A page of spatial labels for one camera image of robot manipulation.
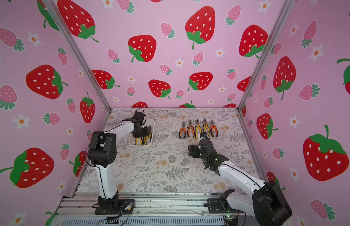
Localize white plastic storage box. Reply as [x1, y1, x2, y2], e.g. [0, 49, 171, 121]
[128, 119, 155, 150]

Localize orange handled pliers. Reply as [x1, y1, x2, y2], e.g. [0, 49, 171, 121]
[210, 120, 218, 137]

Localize yellow black handled pliers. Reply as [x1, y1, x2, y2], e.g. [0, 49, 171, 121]
[202, 118, 210, 137]

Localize orange black pliers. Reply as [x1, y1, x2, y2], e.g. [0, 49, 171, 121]
[187, 120, 195, 137]

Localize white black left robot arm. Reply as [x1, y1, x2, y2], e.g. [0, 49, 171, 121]
[88, 113, 151, 209]

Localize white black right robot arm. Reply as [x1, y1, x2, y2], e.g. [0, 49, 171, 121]
[188, 138, 293, 226]

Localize yellow black combination pliers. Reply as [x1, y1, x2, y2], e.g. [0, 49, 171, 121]
[135, 137, 144, 146]

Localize floral patterned table mat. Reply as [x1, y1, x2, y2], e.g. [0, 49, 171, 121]
[75, 107, 266, 195]

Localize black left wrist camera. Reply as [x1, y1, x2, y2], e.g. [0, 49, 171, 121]
[133, 111, 147, 125]

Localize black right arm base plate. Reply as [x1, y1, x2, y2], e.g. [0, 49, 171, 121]
[204, 198, 244, 214]

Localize aluminium rail frame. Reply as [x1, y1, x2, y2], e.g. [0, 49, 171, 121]
[49, 180, 291, 226]

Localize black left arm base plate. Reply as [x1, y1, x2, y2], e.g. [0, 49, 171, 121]
[92, 199, 135, 215]

